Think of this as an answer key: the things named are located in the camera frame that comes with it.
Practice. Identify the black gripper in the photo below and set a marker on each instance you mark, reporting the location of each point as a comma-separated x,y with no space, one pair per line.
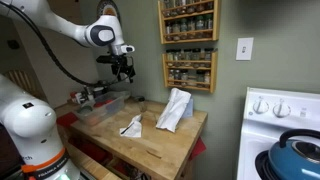
123,68

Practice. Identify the orange plastic cup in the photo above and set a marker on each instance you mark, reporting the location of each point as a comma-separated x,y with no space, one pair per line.
108,101

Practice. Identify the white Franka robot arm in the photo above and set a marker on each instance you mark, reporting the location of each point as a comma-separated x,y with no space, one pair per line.
30,116

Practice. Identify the small glass jar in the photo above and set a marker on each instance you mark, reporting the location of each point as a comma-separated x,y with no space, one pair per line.
141,105

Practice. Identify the clear plastic bin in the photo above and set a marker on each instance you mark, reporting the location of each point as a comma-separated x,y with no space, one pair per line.
111,111

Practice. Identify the red plastic item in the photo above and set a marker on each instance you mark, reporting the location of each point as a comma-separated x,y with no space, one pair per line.
98,104

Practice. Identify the glass spice jar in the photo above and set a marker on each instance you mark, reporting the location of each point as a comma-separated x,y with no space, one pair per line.
200,78
208,56
169,31
187,56
176,30
208,25
171,76
196,56
178,57
170,57
200,26
184,29
184,77
191,28
177,76
207,79

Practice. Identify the black utensil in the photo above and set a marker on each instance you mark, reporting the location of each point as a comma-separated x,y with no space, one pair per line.
126,129

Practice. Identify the white paper napkin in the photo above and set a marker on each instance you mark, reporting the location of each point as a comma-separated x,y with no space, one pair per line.
135,130

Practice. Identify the wooden spice rack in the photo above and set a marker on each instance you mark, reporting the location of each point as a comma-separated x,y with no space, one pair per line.
213,76
161,33

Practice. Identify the white cloth bag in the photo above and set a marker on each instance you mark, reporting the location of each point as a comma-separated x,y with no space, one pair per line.
171,111

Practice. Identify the red silicone mat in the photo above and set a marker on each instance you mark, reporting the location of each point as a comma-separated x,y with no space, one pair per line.
66,119

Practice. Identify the wooden kitchen cart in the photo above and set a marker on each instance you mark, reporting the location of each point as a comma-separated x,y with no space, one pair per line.
110,149

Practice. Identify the wooden slatted chair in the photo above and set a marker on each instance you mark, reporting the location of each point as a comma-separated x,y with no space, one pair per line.
23,81

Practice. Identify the red cloth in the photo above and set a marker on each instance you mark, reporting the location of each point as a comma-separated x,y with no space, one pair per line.
198,148

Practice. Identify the white stove knob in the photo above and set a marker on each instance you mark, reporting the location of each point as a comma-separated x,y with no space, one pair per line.
281,109
260,106

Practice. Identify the white stove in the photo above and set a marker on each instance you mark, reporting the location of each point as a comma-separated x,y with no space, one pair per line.
263,133

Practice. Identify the black stove burner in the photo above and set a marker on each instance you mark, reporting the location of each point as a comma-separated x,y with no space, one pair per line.
263,166

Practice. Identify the blue kettle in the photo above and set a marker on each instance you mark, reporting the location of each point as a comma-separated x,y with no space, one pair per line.
290,165

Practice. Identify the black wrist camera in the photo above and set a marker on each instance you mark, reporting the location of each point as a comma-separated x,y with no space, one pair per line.
110,60

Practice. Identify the decorative wall plate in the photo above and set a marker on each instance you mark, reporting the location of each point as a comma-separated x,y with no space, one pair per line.
107,6

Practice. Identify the dark wall switch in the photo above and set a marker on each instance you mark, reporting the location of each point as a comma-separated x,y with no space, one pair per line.
13,44

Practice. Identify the white light switch plate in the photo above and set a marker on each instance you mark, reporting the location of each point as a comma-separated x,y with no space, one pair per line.
244,49

